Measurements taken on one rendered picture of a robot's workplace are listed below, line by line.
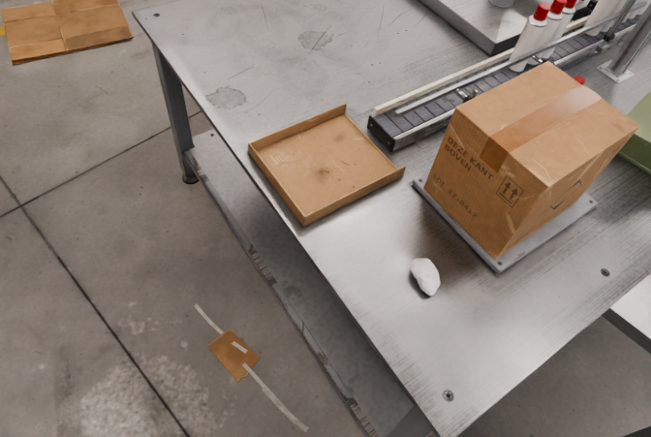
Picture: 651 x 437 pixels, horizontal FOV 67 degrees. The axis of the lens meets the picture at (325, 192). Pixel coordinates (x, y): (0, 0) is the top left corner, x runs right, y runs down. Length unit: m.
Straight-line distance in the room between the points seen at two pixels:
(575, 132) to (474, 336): 0.46
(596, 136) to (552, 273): 0.33
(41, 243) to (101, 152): 0.51
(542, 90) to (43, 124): 2.23
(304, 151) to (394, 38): 0.59
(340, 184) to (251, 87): 0.42
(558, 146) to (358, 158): 0.48
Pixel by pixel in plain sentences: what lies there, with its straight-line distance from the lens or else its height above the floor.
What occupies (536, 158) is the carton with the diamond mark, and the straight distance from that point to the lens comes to 1.00.
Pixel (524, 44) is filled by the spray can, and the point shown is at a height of 0.98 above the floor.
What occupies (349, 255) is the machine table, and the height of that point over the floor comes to 0.83.
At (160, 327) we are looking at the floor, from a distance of 1.96.
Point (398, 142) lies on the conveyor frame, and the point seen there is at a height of 0.86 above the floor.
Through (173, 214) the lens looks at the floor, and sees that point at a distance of 2.19.
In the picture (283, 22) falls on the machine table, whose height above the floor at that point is 0.83.
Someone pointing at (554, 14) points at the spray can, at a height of 1.05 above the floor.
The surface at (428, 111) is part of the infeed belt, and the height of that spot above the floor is 0.88.
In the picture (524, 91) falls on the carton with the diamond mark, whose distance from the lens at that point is 1.13.
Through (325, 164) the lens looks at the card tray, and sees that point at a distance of 1.24.
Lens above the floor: 1.77
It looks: 53 degrees down
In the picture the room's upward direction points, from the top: 8 degrees clockwise
